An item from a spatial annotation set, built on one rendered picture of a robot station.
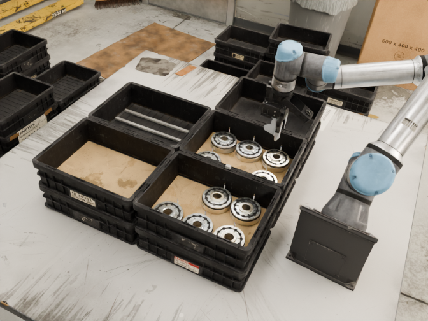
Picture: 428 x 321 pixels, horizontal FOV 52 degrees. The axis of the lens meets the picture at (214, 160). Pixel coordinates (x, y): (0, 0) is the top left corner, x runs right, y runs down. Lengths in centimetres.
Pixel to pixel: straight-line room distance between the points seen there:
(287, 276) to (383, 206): 55
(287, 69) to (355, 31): 306
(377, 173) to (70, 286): 99
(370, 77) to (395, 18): 262
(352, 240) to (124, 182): 79
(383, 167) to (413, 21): 290
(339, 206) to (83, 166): 91
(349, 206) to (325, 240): 13
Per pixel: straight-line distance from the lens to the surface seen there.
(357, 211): 145
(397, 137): 136
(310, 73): 139
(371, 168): 131
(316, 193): 184
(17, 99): 276
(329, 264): 153
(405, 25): 413
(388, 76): 153
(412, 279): 265
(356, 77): 151
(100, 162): 171
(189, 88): 235
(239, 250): 130
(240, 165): 170
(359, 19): 438
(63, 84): 305
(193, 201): 154
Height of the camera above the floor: 195
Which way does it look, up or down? 41 degrees down
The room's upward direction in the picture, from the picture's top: 5 degrees clockwise
